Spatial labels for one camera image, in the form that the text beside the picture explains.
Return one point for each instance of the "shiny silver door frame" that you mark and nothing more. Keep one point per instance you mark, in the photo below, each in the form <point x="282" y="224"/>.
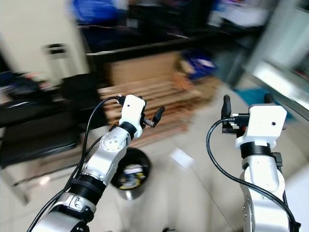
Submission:
<point x="275" y="79"/>

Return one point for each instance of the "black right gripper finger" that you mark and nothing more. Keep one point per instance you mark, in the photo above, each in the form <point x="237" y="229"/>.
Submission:
<point x="268" y="99"/>
<point x="226" y="106"/>

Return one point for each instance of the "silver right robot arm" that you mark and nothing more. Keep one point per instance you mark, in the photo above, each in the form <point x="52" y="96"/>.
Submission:
<point x="263" y="183"/>

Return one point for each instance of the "brown cardboard box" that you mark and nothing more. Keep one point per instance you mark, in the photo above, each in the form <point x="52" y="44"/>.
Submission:
<point x="140" y="67"/>

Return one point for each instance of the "blue printed bag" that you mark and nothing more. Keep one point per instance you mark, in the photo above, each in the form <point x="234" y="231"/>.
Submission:
<point x="198" y="63"/>

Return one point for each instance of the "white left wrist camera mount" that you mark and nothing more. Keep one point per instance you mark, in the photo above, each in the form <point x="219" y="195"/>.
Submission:
<point x="133" y="111"/>

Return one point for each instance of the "white stand with black top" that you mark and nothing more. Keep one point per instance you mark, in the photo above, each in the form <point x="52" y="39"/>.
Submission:
<point x="58" y="60"/>

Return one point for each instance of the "black desk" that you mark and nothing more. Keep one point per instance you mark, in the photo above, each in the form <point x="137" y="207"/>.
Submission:
<point x="149" y="45"/>

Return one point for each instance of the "teal floor mat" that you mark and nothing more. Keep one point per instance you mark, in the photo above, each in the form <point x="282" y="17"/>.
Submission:
<point x="253" y="96"/>

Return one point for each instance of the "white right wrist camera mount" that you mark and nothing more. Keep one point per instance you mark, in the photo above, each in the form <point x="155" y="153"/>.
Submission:
<point x="265" y="121"/>

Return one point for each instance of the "blue seat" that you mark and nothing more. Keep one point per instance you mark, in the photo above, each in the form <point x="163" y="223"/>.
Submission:
<point x="96" y="9"/>

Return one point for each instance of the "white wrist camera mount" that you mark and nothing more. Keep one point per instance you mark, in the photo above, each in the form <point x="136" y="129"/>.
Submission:
<point x="133" y="111"/>
<point x="265" y="121"/>

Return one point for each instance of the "wooden pallet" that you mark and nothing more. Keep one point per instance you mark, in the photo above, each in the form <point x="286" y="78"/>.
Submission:
<point x="149" y="94"/>

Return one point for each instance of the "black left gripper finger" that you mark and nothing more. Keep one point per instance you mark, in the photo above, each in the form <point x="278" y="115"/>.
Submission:
<point x="159" y="115"/>

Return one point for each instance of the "round metal rubbish bin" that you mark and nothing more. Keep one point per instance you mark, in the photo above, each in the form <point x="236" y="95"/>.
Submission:
<point x="133" y="176"/>

